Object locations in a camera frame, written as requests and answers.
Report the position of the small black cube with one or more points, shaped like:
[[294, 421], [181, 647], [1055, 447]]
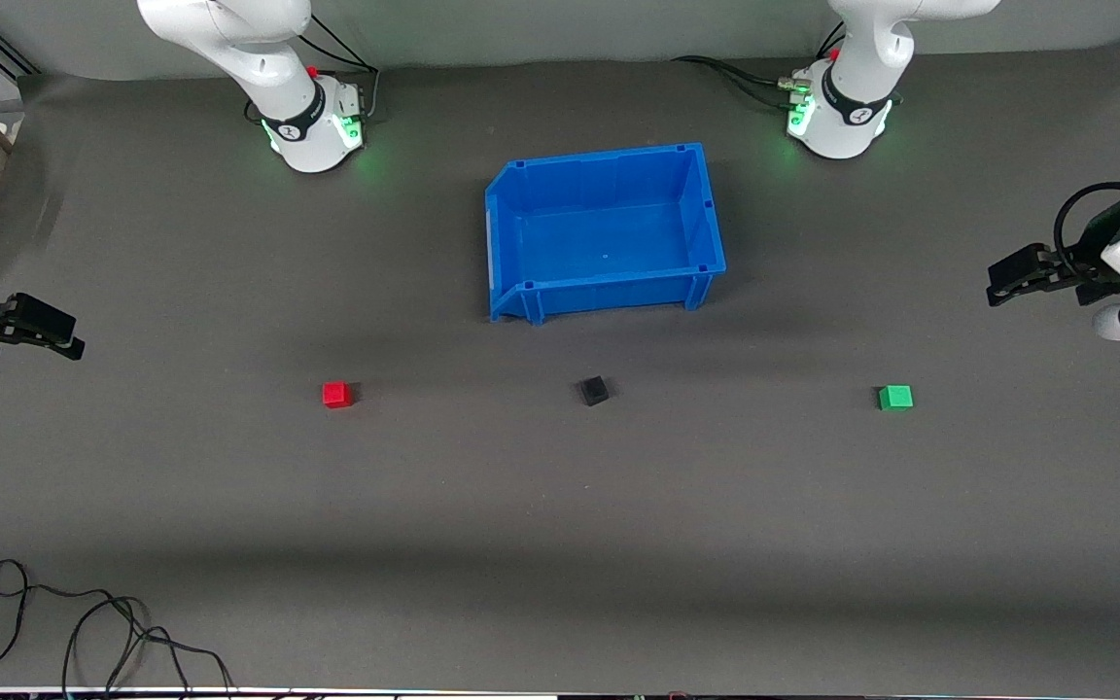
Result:
[[595, 391]]

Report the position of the aluminium frame rail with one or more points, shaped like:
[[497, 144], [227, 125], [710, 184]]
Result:
[[11, 53]]

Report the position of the small green cube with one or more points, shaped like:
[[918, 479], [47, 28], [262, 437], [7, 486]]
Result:
[[895, 398]]

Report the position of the dark grey table mat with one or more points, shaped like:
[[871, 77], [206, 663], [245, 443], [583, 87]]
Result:
[[560, 535]]

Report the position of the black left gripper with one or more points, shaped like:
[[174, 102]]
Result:
[[1094, 251]]

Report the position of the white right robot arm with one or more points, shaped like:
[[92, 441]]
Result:
[[259, 58]]

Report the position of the blue plastic storage bin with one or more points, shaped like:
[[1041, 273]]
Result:
[[609, 233]]

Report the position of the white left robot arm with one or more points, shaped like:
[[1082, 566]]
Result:
[[861, 58]]

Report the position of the small red cube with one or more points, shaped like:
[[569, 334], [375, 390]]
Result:
[[336, 395]]

